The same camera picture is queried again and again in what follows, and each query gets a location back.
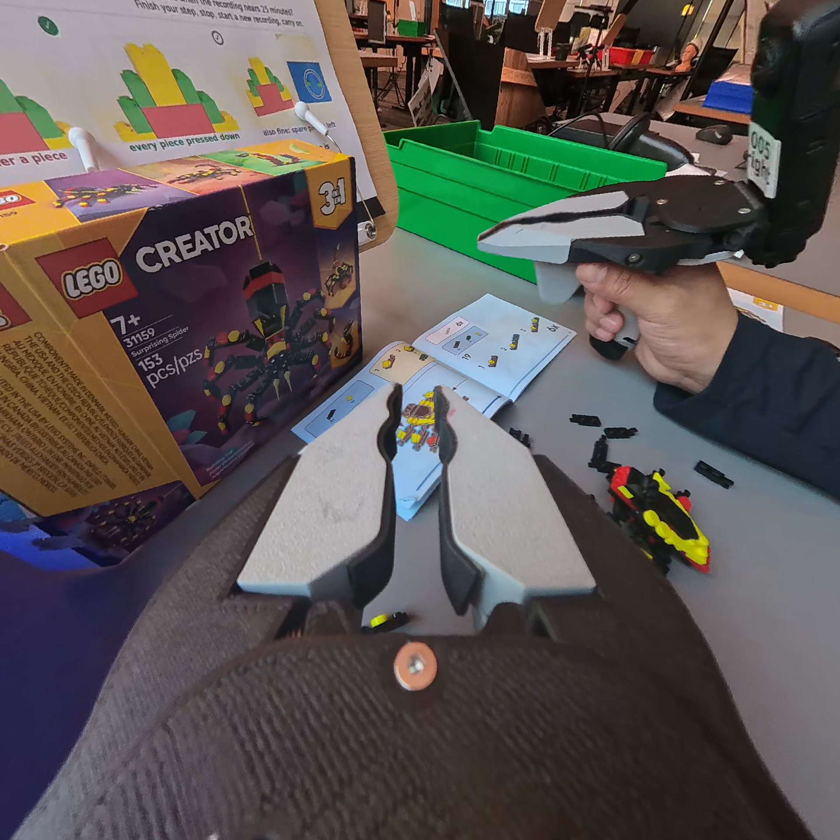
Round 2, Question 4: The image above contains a black cable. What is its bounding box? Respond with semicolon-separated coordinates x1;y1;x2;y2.
546;112;614;140

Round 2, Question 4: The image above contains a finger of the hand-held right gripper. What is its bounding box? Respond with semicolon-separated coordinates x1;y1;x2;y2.
508;189;634;223
477;211;651;305

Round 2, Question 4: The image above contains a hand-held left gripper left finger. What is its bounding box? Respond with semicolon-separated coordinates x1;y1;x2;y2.
236;382;403;610

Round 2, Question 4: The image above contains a purple and yellow lego box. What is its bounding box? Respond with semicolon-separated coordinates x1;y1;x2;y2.
0;141;364;521

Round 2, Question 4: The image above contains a group of black lego plates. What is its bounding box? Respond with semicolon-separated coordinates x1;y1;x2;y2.
508;413;735;490

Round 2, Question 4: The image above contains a lego instruction booklet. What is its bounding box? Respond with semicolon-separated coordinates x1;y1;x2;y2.
292;293;577;522

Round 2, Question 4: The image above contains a person's right hand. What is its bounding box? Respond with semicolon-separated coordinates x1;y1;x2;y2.
575;261;742;395

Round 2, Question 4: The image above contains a plywood display board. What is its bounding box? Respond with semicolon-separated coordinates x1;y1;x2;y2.
314;0;400;248

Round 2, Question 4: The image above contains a green plastic bin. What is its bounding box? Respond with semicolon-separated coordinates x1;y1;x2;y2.
382;120;669;284

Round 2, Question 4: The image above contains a person's right forearm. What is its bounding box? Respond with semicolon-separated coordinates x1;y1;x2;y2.
653;307;840;501

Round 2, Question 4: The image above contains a black handheld device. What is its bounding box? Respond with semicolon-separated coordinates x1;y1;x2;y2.
609;113;698;177

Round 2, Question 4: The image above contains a blue box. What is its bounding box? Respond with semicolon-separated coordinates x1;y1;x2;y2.
702;74;756;117

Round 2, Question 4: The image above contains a printed paper sheet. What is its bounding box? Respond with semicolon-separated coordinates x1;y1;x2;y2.
727;287;786;333

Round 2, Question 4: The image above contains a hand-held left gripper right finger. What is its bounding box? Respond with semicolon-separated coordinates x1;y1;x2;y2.
435;385;598;626

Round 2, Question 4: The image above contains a white printed instruction poster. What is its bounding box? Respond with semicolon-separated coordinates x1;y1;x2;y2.
0;0;379;199

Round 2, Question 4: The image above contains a black yellow red lego model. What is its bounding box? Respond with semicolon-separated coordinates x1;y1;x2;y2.
606;466;714;576

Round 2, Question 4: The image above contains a thin metal wire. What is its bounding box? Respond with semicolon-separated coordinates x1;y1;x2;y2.
325;128;379;241

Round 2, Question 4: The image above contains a wooden cabinet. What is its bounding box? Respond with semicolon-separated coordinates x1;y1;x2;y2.
494;46;547;130

